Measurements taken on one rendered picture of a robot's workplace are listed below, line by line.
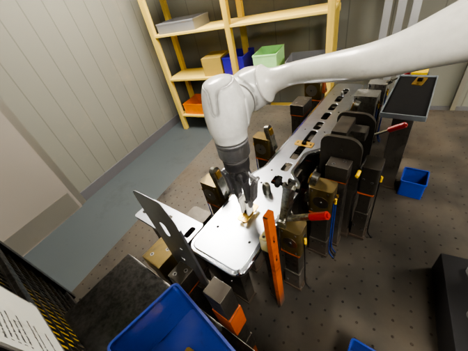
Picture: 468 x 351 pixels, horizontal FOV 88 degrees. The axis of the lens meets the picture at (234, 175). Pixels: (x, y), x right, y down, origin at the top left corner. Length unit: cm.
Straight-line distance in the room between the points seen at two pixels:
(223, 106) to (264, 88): 16
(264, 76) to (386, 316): 85
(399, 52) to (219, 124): 35
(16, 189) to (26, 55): 118
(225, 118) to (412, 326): 86
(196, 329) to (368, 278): 67
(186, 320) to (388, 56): 68
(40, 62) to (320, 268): 281
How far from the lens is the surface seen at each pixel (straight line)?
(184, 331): 68
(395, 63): 49
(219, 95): 55
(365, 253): 114
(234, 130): 58
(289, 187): 62
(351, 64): 52
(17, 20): 300
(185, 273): 68
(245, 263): 74
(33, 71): 296
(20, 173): 288
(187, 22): 315
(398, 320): 105
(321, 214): 65
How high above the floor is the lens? 164
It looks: 39 degrees down
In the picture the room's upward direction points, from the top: 14 degrees counter-clockwise
